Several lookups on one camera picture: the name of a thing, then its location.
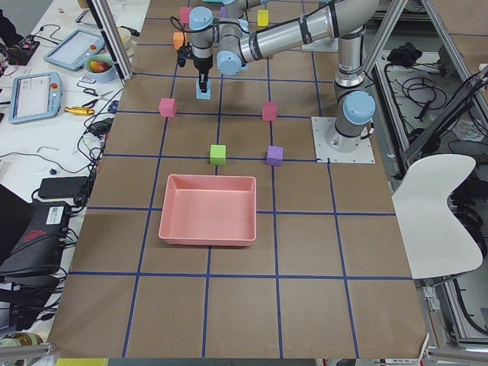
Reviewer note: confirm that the yellow block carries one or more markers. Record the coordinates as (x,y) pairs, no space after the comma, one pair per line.
(263,18)

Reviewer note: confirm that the white chair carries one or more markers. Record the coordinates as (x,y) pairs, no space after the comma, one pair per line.
(436,242)

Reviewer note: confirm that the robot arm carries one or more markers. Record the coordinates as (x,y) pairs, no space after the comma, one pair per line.
(229,44)
(237,8)

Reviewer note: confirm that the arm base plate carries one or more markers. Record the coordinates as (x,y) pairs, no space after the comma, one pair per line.
(332,147)
(325,45)

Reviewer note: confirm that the black mini computer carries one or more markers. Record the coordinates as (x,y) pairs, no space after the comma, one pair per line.
(31,236)

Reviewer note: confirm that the teach pendant far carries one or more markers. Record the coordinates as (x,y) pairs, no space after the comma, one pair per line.
(72,52)

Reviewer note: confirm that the pink block right far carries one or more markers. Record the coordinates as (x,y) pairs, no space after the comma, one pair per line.
(184,14)

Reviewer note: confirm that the brass cylinder tool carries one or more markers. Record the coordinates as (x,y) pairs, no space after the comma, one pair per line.
(80,111)

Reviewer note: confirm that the pink tray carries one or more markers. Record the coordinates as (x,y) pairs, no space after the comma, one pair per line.
(209,210)

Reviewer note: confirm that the teach pendant near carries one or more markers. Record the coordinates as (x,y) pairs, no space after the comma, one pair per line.
(35,97)

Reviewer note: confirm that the black power adapter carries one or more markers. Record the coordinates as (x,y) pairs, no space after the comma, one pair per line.
(65,187)

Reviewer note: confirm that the blue bowl with fruit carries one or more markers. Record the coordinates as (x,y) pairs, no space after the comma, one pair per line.
(101,68)

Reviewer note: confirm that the dark pink block left near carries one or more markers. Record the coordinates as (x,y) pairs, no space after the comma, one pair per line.
(269,111)

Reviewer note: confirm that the teach pendant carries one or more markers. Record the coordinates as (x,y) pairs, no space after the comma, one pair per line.
(35,97)
(72,52)

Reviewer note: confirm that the scissors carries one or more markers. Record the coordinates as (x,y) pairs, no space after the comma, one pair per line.
(91,104)

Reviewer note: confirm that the cream bowl with lemon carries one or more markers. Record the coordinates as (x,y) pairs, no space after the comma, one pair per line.
(126,39)

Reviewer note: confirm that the light blue block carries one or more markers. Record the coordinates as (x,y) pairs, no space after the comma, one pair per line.
(203,95)

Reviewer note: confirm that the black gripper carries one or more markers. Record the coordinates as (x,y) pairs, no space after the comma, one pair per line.
(202,65)

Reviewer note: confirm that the pink block left far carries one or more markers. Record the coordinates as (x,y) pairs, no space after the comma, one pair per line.
(167,107)

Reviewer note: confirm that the purple block left side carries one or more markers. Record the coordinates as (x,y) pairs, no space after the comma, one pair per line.
(275,155)

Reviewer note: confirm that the aluminium frame post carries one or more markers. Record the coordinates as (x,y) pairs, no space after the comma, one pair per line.
(104,19)

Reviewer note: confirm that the orange block far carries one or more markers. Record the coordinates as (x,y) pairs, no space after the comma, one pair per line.
(179,40)

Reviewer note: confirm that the green block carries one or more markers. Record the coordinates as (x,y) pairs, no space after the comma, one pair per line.
(217,154)

